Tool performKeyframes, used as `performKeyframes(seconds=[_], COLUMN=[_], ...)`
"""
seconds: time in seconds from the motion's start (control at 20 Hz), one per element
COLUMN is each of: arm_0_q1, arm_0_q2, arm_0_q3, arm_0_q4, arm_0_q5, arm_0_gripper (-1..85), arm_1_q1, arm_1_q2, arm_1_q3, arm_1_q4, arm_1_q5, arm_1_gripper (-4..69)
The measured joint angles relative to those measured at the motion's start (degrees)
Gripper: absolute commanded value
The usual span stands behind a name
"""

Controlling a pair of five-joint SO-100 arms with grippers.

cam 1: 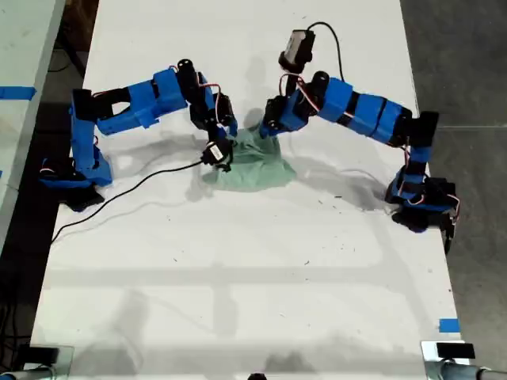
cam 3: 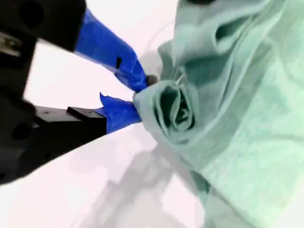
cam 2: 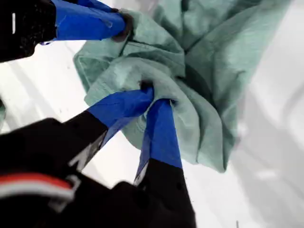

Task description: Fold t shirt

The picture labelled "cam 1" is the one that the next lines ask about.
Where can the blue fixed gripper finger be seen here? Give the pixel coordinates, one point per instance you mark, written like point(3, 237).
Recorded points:
point(233, 132)
point(268, 131)

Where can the pale green T-shirt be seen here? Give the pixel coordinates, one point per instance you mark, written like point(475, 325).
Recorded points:
point(257, 170)

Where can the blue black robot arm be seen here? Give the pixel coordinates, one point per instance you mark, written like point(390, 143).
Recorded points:
point(130, 103)
point(364, 115)

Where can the white side table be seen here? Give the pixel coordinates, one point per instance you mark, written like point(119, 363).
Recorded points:
point(24, 99)

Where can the long blue tape strip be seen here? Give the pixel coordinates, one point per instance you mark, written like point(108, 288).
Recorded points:
point(16, 92)

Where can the short blue tape strip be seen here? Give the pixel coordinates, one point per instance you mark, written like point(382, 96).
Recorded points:
point(449, 325)

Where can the small black box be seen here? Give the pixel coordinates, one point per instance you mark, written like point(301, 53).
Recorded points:
point(43, 355)
point(455, 350)

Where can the grey pipe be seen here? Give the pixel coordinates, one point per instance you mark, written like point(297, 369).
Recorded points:
point(471, 373)

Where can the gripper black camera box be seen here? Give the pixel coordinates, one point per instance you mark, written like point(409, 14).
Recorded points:
point(216, 152)
point(297, 47)

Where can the silver metal bracket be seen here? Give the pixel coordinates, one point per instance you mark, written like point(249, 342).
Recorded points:
point(429, 360)

